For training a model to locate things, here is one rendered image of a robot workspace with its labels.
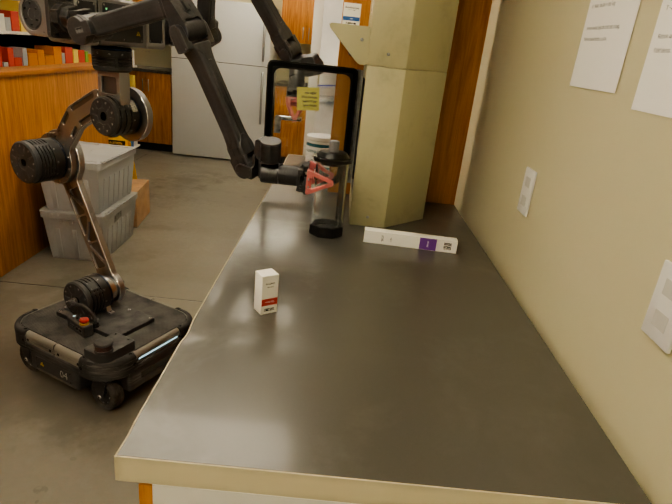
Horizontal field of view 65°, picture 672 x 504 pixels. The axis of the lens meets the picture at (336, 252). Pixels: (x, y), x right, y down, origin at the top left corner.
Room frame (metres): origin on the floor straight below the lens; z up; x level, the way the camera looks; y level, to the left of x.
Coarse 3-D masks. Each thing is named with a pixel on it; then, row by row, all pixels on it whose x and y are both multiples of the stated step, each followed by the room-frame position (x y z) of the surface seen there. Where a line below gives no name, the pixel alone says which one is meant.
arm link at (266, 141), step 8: (264, 136) 1.46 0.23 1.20; (256, 144) 1.44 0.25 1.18; (264, 144) 1.41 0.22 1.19; (272, 144) 1.41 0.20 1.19; (280, 144) 1.43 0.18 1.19; (256, 152) 1.44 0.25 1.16; (264, 152) 1.41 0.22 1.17; (272, 152) 1.41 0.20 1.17; (280, 152) 1.44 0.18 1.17; (256, 160) 1.45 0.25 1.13; (264, 160) 1.42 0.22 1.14; (272, 160) 1.42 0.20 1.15; (280, 160) 1.44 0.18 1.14; (240, 168) 1.45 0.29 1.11; (248, 168) 1.44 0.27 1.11; (256, 168) 1.46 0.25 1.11; (248, 176) 1.44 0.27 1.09; (256, 176) 1.46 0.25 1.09
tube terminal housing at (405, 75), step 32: (384, 0) 1.56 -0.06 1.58; (416, 0) 1.57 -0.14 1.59; (448, 0) 1.67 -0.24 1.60; (384, 32) 1.56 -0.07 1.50; (416, 32) 1.58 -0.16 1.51; (448, 32) 1.69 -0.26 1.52; (384, 64) 1.56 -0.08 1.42; (416, 64) 1.59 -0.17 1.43; (384, 96) 1.56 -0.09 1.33; (416, 96) 1.61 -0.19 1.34; (384, 128) 1.56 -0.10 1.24; (416, 128) 1.63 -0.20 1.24; (384, 160) 1.56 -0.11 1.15; (416, 160) 1.64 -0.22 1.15; (352, 192) 1.57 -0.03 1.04; (384, 192) 1.56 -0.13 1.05; (416, 192) 1.66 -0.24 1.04; (352, 224) 1.56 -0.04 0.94; (384, 224) 1.56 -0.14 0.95
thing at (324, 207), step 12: (324, 168) 1.42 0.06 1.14; (336, 168) 1.42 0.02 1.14; (348, 168) 1.46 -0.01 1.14; (336, 180) 1.42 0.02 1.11; (324, 192) 1.42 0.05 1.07; (336, 192) 1.42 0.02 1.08; (312, 204) 1.45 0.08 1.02; (324, 204) 1.42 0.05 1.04; (336, 204) 1.42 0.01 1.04; (312, 216) 1.44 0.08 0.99; (324, 216) 1.41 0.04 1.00; (336, 216) 1.42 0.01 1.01
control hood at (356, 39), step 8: (336, 24) 1.56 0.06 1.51; (344, 24) 1.56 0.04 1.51; (336, 32) 1.56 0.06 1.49; (344, 32) 1.56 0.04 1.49; (352, 32) 1.56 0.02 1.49; (360, 32) 1.56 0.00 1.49; (368, 32) 1.56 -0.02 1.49; (344, 40) 1.56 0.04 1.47; (352, 40) 1.56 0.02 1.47; (360, 40) 1.56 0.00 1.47; (368, 40) 1.56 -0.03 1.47; (352, 48) 1.56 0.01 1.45; (360, 48) 1.56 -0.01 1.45; (368, 48) 1.57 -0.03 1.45; (352, 56) 1.56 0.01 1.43; (360, 56) 1.56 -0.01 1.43; (360, 64) 1.57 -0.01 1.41
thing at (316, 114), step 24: (288, 72) 1.84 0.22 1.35; (312, 72) 1.85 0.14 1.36; (288, 96) 1.84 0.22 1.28; (312, 96) 1.85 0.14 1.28; (336, 96) 1.86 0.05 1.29; (288, 120) 1.84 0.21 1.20; (312, 120) 1.85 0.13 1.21; (336, 120) 1.86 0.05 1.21; (288, 144) 1.85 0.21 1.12; (312, 144) 1.85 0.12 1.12
